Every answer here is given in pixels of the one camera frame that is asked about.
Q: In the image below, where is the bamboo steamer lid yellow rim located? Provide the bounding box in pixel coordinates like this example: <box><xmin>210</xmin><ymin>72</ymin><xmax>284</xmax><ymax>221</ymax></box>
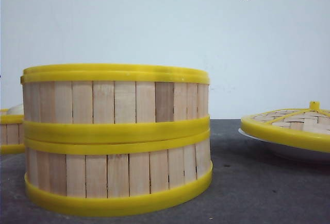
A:
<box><xmin>241</xmin><ymin>101</ymin><xmax>329</xmax><ymax>152</ymax></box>

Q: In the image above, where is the side bamboo steamer basket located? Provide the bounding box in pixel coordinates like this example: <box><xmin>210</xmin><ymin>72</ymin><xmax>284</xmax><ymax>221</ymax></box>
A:
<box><xmin>1</xmin><ymin>109</ymin><xmax>25</xmax><ymax>154</ymax></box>

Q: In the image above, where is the white plate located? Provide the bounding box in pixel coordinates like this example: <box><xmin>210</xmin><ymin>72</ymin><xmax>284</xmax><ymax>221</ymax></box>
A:
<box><xmin>238</xmin><ymin>128</ymin><xmax>329</xmax><ymax>165</ymax></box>

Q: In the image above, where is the white bun in side basket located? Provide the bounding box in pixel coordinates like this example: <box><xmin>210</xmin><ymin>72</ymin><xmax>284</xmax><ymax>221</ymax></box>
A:
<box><xmin>6</xmin><ymin>104</ymin><xmax>24</xmax><ymax>115</ymax></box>

